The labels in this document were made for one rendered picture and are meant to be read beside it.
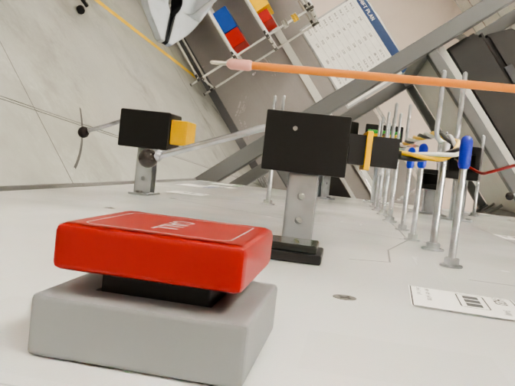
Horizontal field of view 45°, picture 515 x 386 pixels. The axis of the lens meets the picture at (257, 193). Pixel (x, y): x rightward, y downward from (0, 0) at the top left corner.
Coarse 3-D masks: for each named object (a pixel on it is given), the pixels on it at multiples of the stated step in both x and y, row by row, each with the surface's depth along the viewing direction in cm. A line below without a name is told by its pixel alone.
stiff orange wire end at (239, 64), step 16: (224, 64) 31; (240, 64) 31; (256, 64) 31; (272, 64) 30; (384, 80) 30; (400, 80) 30; (416, 80) 29; (432, 80) 29; (448, 80) 29; (464, 80) 29
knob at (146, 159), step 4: (140, 152) 44; (144, 152) 44; (148, 152) 44; (152, 152) 44; (140, 156) 44; (144, 156) 43; (148, 156) 43; (152, 156) 44; (140, 160) 44; (144, 160) 44; (148, 160) 43; (152, 160) 44; (140, 164) 44; (144, 164) 44; (148, 164) 44; (152, 164) 44
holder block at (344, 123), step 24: (288, 120) 41; (312, 120) 40; (336, 120) 40; (264, 144) 41; (288, 144) 41; (312, 144) 40; (336, 144) 40; (264, 168) 41; (288, 168) 41; (312, 168) 40; (336, 168) 40
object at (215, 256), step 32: (64, 224) 16; (96, 224) 16; (128, 224) 17; (160, 224) 17; (192, 224) 18; (224, 224) 19; (64, 256) 16; (96, 256) 15; (128, 256) 15; (160, 256) 15; (192, 256) 15; (224, 256) 15; (256, 256) 16; (128, 288) 16; (160, 288) 16; (192, 288) 16; (224, 288) 15
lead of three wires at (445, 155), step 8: (448, 136) 48; (456, 144) 45; (408, 152) 42; (416, 152) 42; (424, 152) 42; (432, 152) 42; (440, 152) 42; (448, 152) 42; (456, 152) 43; (408, 160) 42; (416, 160) 42; (424, 160) 42; (432, 160) 42; (440, 160) 42
